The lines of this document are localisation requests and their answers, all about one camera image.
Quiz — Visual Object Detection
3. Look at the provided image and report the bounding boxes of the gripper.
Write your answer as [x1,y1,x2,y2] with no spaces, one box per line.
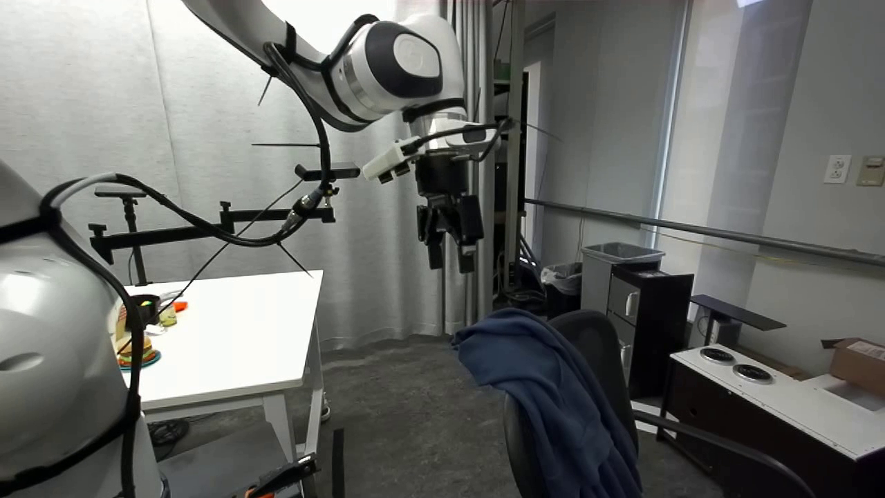
[414,153,485,275]

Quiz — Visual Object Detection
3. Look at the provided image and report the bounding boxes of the blue hoodie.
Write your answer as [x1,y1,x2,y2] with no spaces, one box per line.
[451,307,645,498]

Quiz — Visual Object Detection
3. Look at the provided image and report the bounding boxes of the black office chair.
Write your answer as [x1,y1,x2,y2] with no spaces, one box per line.
[502,309,818,498]

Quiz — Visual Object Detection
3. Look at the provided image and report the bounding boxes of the metal rack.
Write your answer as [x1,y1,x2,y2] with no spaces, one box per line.
[492,0,547,312]

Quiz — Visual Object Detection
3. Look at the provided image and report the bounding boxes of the black bin with white bag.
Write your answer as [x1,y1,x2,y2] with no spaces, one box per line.
[540,261,584,320]

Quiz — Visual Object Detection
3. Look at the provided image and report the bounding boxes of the grey bin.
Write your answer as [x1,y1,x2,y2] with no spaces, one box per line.
[580,241,666,316]

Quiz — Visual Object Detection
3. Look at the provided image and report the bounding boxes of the black drawer cabinet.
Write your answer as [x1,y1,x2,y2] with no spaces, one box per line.
[606,266,695,400]

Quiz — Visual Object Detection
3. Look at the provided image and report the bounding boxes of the white table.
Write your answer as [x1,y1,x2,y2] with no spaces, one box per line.
[111,269,327,498]

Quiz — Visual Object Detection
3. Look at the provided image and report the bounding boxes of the grey curtain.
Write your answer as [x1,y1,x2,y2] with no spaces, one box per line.
[0,0,496,352]

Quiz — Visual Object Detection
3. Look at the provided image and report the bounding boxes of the toy burger on teal plate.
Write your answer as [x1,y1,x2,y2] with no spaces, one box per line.
[114,331,162,371]

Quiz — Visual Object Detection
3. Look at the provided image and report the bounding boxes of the toy kitchen with white top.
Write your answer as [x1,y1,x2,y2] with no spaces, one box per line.
[655,343,885,498]

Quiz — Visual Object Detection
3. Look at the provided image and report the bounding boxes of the cardboard box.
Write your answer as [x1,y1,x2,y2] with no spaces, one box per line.
[821,337,885,396]

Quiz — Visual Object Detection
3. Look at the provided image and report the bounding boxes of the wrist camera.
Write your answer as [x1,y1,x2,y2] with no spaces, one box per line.
[453,123,500,163]

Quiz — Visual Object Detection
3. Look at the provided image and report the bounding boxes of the black strap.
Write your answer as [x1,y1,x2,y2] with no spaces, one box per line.
[331,428,346,498]

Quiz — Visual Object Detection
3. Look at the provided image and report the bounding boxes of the grey wall rail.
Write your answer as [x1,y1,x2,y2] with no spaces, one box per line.
[524,198,885,268]

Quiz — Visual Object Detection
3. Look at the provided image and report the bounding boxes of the tool with orange handles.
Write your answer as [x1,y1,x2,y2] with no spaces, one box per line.
[243,452,322,498]

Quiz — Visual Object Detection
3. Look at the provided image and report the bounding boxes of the black cable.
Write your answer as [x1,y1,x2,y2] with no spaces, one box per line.
[147,417,190,462]

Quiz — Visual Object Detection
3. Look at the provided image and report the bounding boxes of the white wall socket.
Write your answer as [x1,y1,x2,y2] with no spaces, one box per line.
[823,154,853,185]

